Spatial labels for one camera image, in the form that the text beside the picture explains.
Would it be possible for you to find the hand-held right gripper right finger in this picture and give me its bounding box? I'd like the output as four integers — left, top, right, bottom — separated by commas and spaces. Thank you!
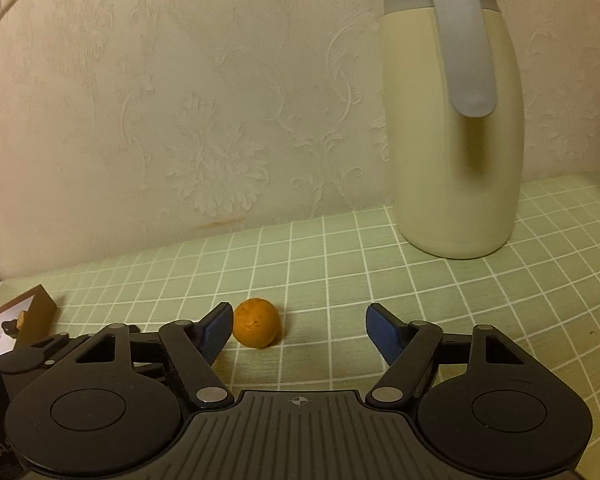
366, 303, 556, 408

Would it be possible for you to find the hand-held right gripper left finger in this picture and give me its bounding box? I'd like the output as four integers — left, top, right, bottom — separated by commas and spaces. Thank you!
35, 302, 236, 409

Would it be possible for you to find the green checked tablecloth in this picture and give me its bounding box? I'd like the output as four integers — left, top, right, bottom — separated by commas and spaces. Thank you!
0, 169, 600, 480

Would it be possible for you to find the brown cardboard box white inside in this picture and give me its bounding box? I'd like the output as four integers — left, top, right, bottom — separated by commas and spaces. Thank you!
0, 284, 57, 350

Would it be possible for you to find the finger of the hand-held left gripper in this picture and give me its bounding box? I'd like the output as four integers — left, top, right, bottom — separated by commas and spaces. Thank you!
132, 361, 187, 403

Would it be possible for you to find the cream thermos jug grey handle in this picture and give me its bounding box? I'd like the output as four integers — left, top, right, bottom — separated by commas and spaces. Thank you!
376, 0, 525, 261

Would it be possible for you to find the rough-skinned orange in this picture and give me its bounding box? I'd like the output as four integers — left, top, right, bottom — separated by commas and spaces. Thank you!
232, 298, 282, 348

